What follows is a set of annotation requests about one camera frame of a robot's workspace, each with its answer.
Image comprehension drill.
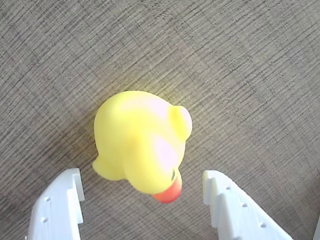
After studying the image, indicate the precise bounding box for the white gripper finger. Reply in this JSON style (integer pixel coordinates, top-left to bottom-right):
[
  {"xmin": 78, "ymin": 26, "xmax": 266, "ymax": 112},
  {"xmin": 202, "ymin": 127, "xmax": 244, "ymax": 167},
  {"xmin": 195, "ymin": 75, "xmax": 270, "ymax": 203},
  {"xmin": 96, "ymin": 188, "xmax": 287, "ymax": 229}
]
[
  {"xmin": 29, "ymin": 167, "xmax": 85, "ymax": 240},
  {"xmin": 202, "ymin": 169, "xmax": 295, "ymax": 240}
]

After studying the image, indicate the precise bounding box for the yellow rubber duck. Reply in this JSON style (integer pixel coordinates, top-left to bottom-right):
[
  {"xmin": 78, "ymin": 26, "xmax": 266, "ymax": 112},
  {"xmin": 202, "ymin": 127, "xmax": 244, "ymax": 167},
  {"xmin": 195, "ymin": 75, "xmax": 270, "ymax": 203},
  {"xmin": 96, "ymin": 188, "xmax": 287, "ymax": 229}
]
[{"xmin": 92, "ymin": 90, "xmax": 194, "ymax": 205}]

